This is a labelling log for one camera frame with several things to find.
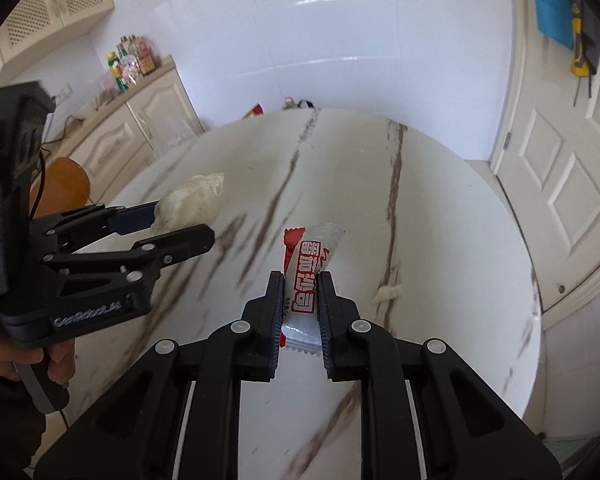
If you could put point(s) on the blue hanging cloth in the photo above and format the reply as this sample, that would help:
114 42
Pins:
554 20

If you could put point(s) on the person's left hand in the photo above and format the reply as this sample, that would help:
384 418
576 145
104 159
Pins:
62 365

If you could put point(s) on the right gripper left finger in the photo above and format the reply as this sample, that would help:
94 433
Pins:
175 413

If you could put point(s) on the small white tissue scrap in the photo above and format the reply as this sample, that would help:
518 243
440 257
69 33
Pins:
386 293

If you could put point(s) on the cream upper wall cabinet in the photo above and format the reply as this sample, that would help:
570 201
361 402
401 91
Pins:
37 27

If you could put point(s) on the white panel door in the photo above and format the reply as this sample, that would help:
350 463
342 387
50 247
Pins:
548 161

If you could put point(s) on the bottles and packets on counter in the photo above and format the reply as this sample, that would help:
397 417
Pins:
132 61

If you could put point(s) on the cream kitchen cabinet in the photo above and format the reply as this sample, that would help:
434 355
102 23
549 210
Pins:
124 137

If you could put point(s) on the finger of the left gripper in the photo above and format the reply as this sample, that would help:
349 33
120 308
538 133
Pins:
145 257
69 231

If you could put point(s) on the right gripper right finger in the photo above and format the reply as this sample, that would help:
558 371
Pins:
425 413

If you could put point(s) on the yellow grey hanging clothes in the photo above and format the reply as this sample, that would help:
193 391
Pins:
586 37

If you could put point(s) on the large crumpled white tissue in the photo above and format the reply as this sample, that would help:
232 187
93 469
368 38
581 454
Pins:
198 200

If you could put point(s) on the red white snack wrapper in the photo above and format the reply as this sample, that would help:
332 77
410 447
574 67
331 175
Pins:
307 253

